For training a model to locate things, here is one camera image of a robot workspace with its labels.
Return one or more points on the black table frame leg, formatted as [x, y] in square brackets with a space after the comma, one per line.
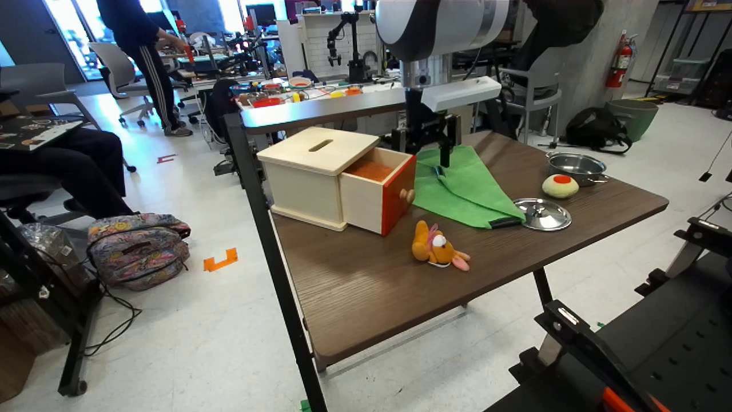
[247, 176]

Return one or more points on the wooden box with slot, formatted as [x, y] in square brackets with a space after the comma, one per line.
[303, 173]

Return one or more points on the orange plush toy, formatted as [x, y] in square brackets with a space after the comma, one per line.
[430, 246]

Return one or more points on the black backpack on floor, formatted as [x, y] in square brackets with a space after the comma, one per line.
[598, 130]

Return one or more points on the grey chair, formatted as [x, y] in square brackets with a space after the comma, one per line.
[525, 98]

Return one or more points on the red fire extinguisher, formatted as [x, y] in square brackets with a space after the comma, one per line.
[620, 62]

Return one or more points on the floral backpack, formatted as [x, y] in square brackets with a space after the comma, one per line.
[138, 253]

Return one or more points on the seated person in black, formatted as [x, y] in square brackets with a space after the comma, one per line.
[87, 164]

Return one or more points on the grey background workbench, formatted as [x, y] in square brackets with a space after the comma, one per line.
[304, 114]

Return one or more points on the standing person in dark clothes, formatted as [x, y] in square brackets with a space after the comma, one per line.
[138, 38]

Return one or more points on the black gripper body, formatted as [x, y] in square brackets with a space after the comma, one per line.
[426, 126]

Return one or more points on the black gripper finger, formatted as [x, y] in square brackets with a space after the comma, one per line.
[412, 157]
[447, 147]

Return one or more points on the orange bracket on floor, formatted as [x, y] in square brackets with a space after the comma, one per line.
[214, 264]

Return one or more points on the black robot arm in background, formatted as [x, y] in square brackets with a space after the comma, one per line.
[359, 62]

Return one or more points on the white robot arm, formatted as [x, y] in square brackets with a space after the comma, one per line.
[424, 36]

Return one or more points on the silver metal lid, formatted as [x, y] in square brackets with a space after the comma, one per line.
[542, 213]

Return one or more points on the silver metal bowl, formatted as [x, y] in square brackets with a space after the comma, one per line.
[584, 169]

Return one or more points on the orange fronted wooden drawer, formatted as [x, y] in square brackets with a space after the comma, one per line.
[378, 192]

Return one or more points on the green towel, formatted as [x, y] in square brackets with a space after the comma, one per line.
[465, 192]

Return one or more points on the black equipment cart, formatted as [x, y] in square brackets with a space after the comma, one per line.
[665, 353]

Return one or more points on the cream and red plush ball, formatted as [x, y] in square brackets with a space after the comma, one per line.
[558, 186]

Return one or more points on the green bin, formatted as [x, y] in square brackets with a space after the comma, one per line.
[633, 115]

